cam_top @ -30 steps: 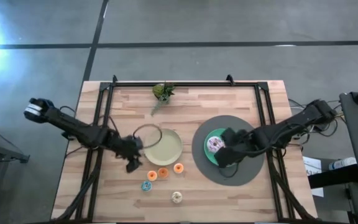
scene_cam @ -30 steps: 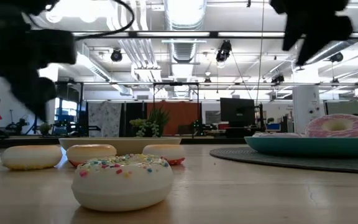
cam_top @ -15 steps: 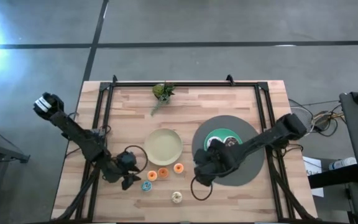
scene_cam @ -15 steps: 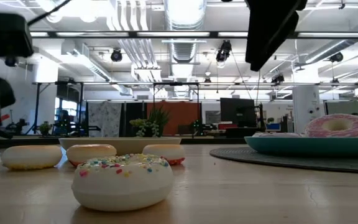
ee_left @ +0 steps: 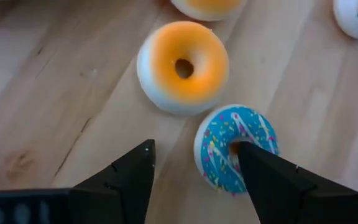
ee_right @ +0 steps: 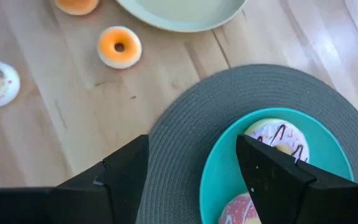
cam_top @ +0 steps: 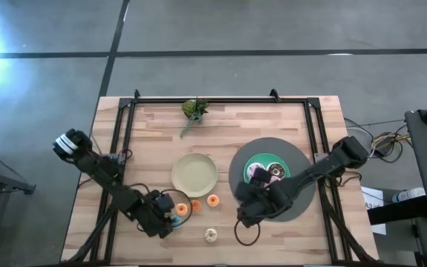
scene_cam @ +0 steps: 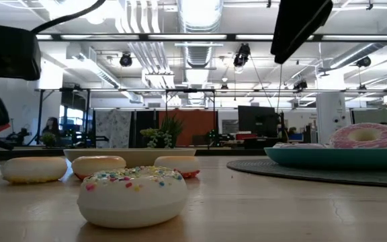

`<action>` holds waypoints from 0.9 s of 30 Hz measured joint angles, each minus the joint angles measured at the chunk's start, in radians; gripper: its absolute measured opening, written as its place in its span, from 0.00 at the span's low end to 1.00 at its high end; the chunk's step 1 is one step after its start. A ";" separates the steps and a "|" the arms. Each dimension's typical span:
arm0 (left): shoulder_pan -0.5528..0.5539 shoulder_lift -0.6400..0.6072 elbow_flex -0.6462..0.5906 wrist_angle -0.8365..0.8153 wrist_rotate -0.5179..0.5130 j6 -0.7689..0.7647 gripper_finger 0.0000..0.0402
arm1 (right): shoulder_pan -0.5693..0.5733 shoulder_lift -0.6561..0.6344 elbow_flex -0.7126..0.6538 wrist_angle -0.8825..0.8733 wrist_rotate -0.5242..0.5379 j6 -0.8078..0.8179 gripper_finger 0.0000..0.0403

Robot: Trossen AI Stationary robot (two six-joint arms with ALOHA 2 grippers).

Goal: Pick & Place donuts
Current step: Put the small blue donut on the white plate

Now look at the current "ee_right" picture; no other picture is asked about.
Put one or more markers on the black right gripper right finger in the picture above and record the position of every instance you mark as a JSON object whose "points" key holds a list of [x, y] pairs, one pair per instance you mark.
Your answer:
{"points": [[284, 193]]}

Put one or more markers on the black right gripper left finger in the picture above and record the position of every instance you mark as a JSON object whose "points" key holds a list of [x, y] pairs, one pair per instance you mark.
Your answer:
{"points": [[104, 193]]}

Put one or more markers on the pink donut with pale drizzle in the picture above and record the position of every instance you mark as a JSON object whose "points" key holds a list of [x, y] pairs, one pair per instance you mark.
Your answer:
{"points": [[236, 210]]}

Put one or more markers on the lavender donut with chocolate drizzle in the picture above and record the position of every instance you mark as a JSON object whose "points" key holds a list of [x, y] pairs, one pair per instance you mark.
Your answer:
{"points": [[287, 137]]}

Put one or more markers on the teal round plate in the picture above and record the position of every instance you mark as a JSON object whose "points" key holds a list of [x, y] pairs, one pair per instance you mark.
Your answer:
{"points": [[222, 174]]}

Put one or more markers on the grey woven round placemat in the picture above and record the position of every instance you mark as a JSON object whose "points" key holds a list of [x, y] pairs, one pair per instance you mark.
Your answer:
{"points": [[197, 109]]}

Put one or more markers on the white donut with dark drizzle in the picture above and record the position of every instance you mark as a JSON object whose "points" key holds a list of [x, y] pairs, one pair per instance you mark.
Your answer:
{"points": [[2, 93]]}

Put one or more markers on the bright orange glazed donut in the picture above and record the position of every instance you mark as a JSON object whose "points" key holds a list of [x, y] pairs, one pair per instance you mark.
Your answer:
{"points": [[107, 46]]}

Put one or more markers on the amber glazed donut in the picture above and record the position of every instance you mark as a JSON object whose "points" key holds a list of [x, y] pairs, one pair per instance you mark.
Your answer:
{"points": [[76, 6]]}

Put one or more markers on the cream round plate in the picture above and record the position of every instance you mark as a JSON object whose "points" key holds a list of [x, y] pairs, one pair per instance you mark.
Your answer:
{"points": [[182, 12]]}

